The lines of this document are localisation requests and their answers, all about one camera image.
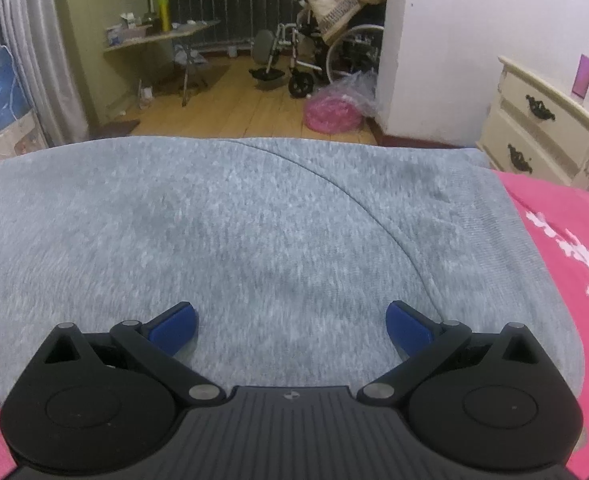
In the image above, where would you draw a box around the grey hoodie sweatshirt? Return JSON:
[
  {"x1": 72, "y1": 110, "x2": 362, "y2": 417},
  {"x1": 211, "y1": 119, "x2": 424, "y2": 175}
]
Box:
[{"x1": 0, "y1": 134, "x2": 587, "y2": 411}]

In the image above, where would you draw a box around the folding table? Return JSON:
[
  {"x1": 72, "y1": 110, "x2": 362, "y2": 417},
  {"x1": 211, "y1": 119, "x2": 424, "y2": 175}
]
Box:
[{"x1": 102, "y1": 19, "x2": 223, "y2": 109}]

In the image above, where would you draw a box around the cream bedside cabinet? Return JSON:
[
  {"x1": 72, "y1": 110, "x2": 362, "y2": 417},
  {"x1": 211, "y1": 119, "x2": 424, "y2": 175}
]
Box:
[{"x1": 477, "y1": 56, "x2": 589, "y2": 191}]

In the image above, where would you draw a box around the white water dispenser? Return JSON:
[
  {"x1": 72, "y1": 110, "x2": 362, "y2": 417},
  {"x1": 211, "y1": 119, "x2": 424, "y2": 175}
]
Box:
[{"x1": 0, "y1": 110, "x2": 47, "y2": 160}]

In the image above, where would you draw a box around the pink bag in plastic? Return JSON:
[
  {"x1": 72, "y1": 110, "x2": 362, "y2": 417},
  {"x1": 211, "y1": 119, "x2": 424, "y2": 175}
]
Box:
[{"x1": 303, "y1": 70, "x2": 377, "y2": 134}]

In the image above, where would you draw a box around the purple box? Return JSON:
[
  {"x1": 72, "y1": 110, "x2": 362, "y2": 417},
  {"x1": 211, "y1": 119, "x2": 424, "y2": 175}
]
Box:
[{"x1": 571, "y1": 54, "x2": 589, "y2": 101}]

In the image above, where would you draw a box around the wheelchair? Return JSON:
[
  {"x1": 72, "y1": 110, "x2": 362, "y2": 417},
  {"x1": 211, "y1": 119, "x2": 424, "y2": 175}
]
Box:
[{"x1": 249, "y1": 0, "x2": 386, "y2": 99}]

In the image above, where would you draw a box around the grey curtain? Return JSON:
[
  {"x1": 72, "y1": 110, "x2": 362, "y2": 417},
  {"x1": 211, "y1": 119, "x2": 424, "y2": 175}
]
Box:
[{"x1": 0, "y1": 0, "x2": 89, "y2": 146}]

